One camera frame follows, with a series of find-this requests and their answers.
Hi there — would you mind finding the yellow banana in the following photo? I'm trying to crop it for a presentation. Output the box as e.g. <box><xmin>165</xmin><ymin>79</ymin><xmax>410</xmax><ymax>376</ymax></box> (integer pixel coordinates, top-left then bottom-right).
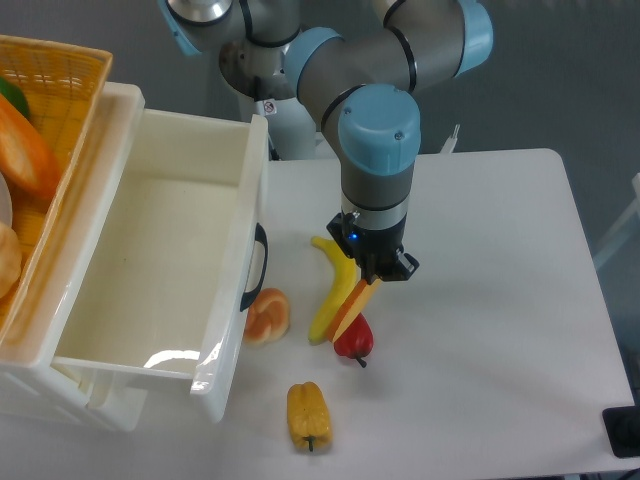
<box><xmin>308</xmin><ymin>236</ymin><xmax>359</xmax><ymax>345</ymax></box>

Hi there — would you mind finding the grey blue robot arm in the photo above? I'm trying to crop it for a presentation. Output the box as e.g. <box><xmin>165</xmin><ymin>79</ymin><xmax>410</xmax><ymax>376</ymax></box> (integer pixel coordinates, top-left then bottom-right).
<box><xmin>159</xmin><ymin>1</ymin><xmax>493</xmax><ymax>282</ymax></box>

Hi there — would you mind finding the white frame at right edge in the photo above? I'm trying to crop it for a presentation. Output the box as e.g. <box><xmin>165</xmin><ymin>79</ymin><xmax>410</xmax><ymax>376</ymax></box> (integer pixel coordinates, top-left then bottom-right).
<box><xmin>592</xmin><ymin>174</ymin><xmax>639</xmax><ymax>271</ymax></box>

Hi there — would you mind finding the orange baguette loaf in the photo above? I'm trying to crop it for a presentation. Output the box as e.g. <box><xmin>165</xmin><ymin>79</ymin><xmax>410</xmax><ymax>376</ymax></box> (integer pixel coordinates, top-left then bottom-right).
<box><xmin>1</xmin><ymin>96</ymin><xmax>62</xmax><ymax>200</ymax></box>

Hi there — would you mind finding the white drawer cabinet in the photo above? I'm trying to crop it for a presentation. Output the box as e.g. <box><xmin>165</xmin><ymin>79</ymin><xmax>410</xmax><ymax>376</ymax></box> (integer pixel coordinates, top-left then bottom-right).
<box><xmin>1</xmin><ymin>82</ymin><xmax>146</xmax><ymax>431</ymax></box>

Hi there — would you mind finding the knotted bread roll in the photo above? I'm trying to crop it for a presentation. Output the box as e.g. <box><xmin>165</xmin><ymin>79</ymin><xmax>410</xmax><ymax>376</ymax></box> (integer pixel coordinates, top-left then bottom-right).
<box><xmin>243</xmin><ymin>288</ymin><xmax>290</xmax><ymax>345</ymax></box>

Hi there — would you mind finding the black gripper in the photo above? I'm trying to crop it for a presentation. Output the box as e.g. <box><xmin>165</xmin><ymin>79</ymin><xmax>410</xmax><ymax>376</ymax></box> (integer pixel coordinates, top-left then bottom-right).
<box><xmin>327</xmin><ymin>213</ymin><xmax>418</xmax><ymax>284</ymax></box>

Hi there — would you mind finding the white upper drawer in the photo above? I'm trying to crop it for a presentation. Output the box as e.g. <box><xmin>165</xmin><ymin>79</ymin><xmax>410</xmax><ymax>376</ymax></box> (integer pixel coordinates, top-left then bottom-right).
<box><xmin>56</xmin><ymin>109</ymin><xmax>268</xmax><ymax>422</ymax></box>

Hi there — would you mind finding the green vegetable in basket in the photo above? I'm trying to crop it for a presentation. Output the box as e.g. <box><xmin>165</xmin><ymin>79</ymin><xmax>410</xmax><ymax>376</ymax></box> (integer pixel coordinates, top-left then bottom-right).
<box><xmin>0</xmin><ymin>77</ymin><xmax>31</xmax><ymax>120</ymax></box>

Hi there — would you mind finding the yellow bell pepper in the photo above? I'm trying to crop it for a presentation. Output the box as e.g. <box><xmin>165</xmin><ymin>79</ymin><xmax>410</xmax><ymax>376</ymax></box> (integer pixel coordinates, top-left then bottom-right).
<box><xmin>287</xmin><ymin>382</ymin><xmax>333</xmax><ymax>452</ymax></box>

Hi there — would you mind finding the white table bracket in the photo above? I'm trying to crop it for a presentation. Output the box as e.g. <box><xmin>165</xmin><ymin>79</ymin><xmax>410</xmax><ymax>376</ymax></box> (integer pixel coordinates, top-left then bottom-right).
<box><xmin>440</xmin><ymin>124</ymin><xmax>460</xmax><ymax>154</ymax></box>

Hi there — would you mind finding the dark blue drawer handle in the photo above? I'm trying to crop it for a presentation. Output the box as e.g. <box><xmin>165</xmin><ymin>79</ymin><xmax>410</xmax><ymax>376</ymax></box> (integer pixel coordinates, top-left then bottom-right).
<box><xmin>240</xmin><ymin>223</ymin><xmax>269</xmax><ymax>312</ymax></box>

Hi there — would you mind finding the black device at table edge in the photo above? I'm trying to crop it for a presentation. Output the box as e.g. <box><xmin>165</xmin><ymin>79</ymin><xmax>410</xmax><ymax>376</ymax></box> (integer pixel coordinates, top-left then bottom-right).
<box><xmin>602</xmin><ymin>406</ymin><xmax>639</xmax><ymax>458</ymax></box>

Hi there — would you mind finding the orange bread slice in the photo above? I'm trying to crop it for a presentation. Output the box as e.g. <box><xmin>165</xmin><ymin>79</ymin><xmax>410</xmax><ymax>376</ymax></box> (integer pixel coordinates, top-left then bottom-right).
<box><xmin>327</xmin><ymin>279</ymin><xmax>382</xmax><ymax>343</ymax></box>

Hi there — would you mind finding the round bread bun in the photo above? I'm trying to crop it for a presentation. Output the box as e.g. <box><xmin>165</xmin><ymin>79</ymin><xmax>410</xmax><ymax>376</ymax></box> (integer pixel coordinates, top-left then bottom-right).
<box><xmin>0</xmin><ymin>222</ymin><xmax>22</xmax><ymax>297</ymax></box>

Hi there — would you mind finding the orange wicker basket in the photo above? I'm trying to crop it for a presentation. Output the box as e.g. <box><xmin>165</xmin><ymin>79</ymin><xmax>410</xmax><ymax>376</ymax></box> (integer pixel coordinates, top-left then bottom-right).
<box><xmin>1</xmin><ymin>35</ymin><xmax>113</xmax><ymax>334</ymax></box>

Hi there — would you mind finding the red bell pepper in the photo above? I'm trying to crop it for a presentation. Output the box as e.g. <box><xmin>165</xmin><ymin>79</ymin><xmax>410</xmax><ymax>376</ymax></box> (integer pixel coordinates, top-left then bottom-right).
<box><xmin>333</xmin><ymin>314</ymin><xmax>375</xmax><ymax>368</ymax></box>

